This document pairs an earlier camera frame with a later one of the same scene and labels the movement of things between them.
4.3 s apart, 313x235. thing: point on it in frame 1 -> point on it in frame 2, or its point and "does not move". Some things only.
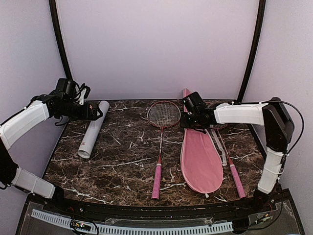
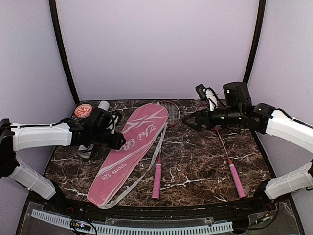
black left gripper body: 84,115 -> 114,144
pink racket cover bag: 201,162 -> 143,137
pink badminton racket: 162,114 does not move
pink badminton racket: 238,183 does not move
